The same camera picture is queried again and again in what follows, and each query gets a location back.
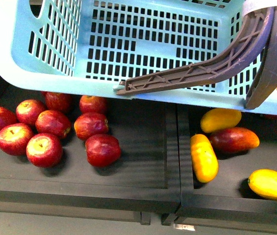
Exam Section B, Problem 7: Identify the light blue plastic basket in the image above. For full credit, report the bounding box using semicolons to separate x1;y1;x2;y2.
0;0;277;115

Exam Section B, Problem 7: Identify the yellow mango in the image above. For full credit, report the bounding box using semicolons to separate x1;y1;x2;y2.
190;134;219;183
200;108;242;133
248;169;277;200

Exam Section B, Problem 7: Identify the yellow mango back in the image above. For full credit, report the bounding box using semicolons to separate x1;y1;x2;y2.
200;108;242;133

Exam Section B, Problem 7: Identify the yellow mango upright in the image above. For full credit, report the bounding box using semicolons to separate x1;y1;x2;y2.
190;134;219;183

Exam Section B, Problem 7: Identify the red orange mango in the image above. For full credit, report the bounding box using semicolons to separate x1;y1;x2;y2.
208;127;260;154

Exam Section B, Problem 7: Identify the red apple front right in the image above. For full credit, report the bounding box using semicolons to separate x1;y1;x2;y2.
85;134;121;167

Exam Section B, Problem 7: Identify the red apple middle right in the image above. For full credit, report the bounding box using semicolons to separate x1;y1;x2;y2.
74;112;109;141

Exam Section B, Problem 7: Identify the red apple back right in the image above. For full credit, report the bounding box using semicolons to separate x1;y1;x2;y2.
79;95;108;115

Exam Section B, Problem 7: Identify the black tray left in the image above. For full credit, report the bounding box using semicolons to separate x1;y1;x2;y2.
0;73;182;221

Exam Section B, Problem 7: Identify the black tray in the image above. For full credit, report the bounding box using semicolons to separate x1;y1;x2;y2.
176;105;277;234
0;73;182;221

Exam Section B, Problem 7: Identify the red apple centre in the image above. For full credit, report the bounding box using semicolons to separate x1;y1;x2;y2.
35;110;72;139

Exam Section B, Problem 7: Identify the red apple front middle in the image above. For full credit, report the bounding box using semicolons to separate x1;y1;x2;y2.
26;133;63;168

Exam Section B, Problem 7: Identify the red apple upper left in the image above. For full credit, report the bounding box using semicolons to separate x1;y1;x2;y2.
16;99;47;127

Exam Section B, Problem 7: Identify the black tray right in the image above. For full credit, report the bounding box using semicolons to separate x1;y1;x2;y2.
176;105;277;234

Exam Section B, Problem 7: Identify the red apple front left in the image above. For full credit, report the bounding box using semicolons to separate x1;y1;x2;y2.
0;123;34;156

